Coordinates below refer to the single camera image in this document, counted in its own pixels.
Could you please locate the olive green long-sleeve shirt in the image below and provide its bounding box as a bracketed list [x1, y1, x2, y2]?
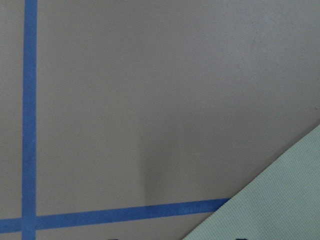
[187, 127, 320, 240]

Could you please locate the brown table mat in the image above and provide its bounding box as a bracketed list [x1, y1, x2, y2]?
[0, 0, 320, 240]

